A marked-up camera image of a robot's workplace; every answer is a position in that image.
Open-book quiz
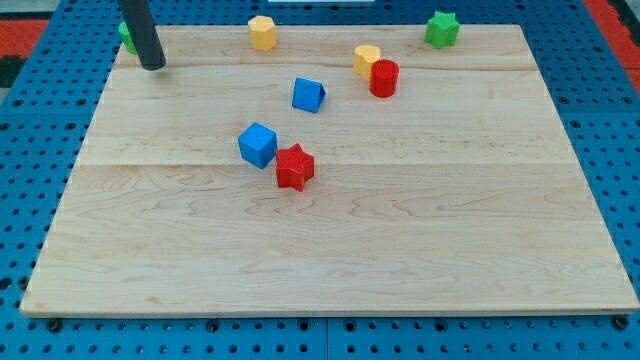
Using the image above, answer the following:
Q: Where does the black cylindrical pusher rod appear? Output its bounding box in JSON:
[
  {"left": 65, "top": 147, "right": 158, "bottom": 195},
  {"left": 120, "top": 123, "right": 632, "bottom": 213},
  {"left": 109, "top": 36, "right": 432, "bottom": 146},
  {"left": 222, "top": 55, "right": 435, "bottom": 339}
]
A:
[{"left": 118, "top": 0, "right": 166, "bottom": 71}]

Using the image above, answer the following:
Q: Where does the green circle block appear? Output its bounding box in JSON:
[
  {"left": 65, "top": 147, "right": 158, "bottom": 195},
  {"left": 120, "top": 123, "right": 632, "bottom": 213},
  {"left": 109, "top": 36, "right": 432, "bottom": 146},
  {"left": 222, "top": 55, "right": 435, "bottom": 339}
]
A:
[{"left": 118, "top": 21, "right": 137, "bottom": 55}]

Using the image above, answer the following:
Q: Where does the yellow heart block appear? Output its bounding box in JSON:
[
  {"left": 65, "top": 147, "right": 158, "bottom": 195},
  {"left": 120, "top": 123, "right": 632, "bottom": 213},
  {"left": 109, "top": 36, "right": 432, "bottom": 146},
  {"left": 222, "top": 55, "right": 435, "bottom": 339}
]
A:
[{"left": 353, "top": 44, "right": 381, "bottom": 82}]

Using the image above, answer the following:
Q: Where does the yellow hexagon block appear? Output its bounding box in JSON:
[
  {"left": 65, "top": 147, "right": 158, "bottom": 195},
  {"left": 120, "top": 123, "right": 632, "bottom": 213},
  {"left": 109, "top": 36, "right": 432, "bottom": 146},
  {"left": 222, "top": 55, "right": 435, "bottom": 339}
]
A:
[{"left": 248, "top": 15, "right": 277, "bottom": 51}]

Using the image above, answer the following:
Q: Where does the blue cube block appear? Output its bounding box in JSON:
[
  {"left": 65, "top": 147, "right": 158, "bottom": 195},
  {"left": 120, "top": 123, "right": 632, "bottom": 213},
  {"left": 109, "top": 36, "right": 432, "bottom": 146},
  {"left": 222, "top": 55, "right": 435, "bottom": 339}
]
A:
[{"left": 238, "top": 122, "right": 278, "bottom": 169}]

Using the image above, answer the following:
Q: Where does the blue triangle block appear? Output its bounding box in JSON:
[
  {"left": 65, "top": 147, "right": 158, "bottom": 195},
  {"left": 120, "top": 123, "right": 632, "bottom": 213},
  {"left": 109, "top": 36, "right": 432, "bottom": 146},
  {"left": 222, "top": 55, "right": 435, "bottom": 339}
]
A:
[{"left": 291, "top": 77, "right": 326, "bottom": 113}]

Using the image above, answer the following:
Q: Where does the red star block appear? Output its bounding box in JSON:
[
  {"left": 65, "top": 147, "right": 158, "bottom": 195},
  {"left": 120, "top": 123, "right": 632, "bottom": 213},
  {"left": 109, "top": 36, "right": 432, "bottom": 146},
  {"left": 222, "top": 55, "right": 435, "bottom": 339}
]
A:
[{"left": 276, "top": 143, "right": 315, "bottom": 192}]

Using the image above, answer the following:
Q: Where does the red cylinder block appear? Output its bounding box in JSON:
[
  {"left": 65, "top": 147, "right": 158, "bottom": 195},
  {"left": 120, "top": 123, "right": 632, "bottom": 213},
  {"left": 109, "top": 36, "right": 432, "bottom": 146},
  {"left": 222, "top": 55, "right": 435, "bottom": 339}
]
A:
[{"left": 369, "top": 59, "right": 400, "bottom": 98}]

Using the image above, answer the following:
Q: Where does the light wooden board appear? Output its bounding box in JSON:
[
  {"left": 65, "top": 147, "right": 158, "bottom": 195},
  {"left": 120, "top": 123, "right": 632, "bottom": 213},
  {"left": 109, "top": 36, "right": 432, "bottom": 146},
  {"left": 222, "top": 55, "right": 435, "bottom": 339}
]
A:
[{"left": 20, "top": 25, "right": 639, "bottom": 318}]

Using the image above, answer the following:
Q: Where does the green star block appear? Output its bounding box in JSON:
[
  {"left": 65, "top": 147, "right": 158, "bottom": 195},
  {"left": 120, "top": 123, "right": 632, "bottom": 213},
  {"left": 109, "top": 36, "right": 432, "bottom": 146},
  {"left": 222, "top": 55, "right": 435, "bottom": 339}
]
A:
[{"left": 424, "top": 11, "right": 460, "bottom": 49}]

